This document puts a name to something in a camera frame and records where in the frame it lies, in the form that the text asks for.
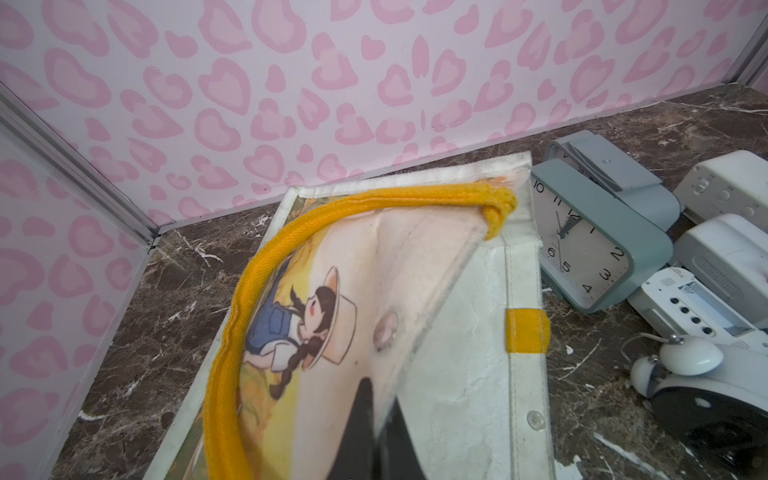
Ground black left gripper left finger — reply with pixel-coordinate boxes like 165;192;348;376
327;378;375;480

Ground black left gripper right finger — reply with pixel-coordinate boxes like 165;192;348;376
374;404;426;480

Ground white canvas bag yellow handles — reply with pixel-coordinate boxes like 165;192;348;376
146;152;555;479

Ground green grey curved clock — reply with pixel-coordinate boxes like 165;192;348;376
531;159;673;314

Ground small white digital clock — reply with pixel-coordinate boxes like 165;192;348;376
627;267;767;355

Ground white round clock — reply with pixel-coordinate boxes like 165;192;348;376
630;335;767;479

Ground grey blue square clock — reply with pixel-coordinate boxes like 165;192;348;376
546;130;682;231

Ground white rectangular digital clock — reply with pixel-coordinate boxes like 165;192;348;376
673;150;768;232

